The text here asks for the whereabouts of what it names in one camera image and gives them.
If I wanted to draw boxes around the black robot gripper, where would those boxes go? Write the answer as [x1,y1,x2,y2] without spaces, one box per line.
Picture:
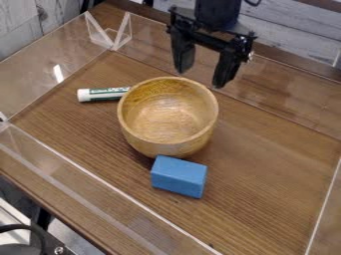
[168,5,257,89]

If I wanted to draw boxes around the blue rectangular block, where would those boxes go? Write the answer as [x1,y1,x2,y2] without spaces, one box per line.
[151,155,208,198]

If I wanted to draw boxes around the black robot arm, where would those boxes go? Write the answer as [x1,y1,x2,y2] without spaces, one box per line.
[168,0,261,89]

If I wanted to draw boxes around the brown wooden bowl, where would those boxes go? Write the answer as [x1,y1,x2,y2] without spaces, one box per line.
[118,77,218,157]

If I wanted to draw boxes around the white green marker tube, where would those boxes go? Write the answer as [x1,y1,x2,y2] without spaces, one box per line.
[78,87,131,103]

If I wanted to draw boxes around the clear acrylic corner bracket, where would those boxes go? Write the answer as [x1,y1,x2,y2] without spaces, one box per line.
[85,12,133,51]

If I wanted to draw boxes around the black cable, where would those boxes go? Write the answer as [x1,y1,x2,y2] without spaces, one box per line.
[0,223,49,255]

